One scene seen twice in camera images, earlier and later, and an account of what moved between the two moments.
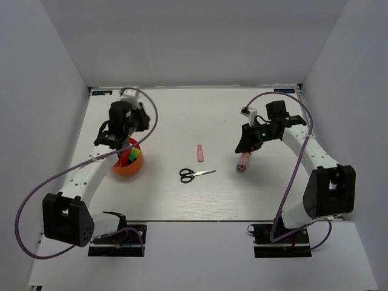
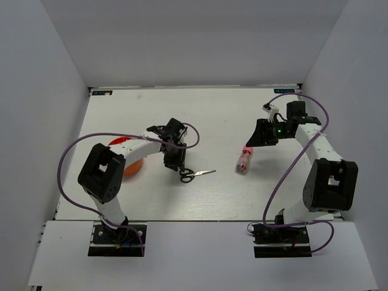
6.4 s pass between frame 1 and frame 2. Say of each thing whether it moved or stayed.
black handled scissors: stayed
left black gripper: moved
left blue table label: stayed
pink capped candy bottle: stayed
